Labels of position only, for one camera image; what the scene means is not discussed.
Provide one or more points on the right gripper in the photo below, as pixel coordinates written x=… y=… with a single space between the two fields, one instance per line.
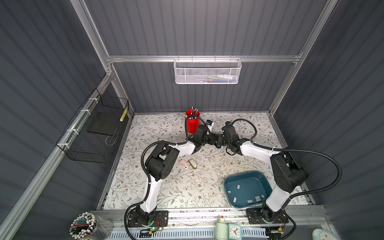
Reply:
x=219 y=142

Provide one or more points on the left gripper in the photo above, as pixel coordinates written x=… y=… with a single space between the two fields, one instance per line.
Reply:
x=212 y=138

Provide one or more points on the teal plastic tray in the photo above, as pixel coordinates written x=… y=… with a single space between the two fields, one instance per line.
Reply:
x=247 y=189

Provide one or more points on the pink eraser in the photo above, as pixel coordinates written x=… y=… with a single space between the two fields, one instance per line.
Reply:
x=184 y=164

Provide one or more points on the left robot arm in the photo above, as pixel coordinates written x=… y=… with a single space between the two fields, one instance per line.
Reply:
x=158 y=160

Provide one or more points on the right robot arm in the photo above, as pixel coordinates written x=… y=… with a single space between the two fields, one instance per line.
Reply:
x=287 y=169

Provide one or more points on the red pencil cup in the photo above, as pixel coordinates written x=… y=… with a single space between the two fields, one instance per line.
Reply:
x=192 y=123

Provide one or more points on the white glue bottle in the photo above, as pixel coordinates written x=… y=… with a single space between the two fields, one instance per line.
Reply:
x=221 y=229

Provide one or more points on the small teal clock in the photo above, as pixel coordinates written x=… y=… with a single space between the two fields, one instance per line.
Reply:
x=234 y=232

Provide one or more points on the yellow marker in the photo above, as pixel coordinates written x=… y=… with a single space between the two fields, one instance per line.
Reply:
x=123 y=115

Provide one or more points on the black notebook in basket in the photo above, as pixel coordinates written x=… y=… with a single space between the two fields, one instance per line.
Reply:
x=107 y=124

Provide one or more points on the pale round object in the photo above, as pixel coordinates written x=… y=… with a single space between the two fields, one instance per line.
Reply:
x=320 y=234

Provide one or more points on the jar of pencils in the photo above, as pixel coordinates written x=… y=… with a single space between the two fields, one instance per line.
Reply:
x=88 y=226

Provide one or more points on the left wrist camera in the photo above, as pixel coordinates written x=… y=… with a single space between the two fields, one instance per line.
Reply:
x=210 y=125

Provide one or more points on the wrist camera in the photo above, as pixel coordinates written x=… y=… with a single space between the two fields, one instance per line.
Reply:
x=210 y=125
x=228 y=124

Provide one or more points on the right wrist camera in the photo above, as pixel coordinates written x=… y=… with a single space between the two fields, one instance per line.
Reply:
x=228 y=124

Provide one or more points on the white wire mesh basket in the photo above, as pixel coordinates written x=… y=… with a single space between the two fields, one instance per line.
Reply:
x=207 y=71

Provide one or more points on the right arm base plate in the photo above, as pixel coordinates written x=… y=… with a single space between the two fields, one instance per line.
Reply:
x=261 y=215

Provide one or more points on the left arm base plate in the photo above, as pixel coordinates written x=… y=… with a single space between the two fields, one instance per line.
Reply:
x=139 y=218

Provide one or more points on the black wire basket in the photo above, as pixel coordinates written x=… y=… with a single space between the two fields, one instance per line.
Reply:
x=79 y=145

